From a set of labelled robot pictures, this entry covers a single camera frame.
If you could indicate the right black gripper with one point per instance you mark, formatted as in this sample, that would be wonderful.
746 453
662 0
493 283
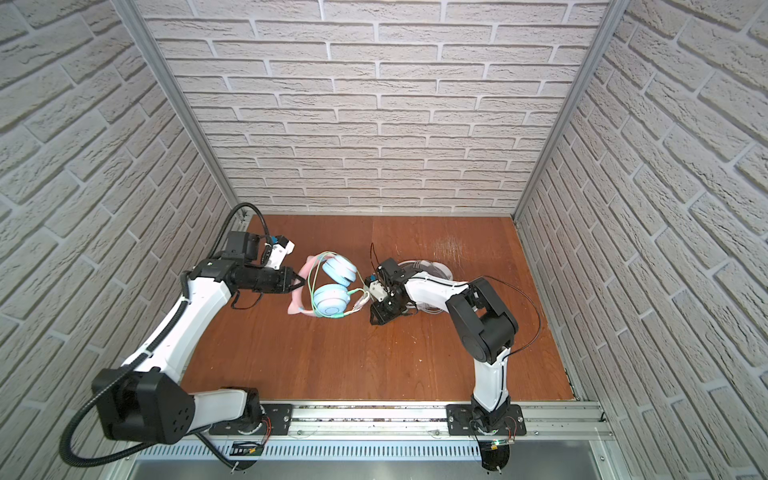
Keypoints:
382 314

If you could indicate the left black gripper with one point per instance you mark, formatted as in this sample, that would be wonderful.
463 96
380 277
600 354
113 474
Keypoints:
290 281

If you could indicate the white over-ear headphones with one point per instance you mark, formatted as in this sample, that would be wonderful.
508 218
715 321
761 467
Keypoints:
439 270

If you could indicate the pink blue cat-ear headphones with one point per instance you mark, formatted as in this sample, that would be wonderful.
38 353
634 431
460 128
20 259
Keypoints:
331 300

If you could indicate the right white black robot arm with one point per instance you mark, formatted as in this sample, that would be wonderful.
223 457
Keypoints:
484 324

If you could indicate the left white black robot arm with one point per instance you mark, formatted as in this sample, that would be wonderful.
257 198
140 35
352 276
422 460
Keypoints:
143 400

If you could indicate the white perforated vent strip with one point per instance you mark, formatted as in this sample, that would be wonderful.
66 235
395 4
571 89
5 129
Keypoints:
352 451

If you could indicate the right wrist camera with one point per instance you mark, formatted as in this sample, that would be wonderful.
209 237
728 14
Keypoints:
376 289

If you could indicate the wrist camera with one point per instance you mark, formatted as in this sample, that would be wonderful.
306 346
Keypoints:
279 247
376 289

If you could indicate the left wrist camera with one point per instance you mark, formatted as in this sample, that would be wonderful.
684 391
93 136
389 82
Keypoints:
279 247

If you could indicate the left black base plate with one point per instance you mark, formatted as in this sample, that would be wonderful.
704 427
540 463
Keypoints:
276 416

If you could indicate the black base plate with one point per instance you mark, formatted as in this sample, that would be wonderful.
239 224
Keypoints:
470 420
276 416

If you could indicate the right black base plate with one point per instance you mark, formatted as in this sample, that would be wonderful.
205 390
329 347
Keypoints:
470 420

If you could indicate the aluminium mounting rail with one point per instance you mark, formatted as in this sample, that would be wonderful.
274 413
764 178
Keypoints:
371 420

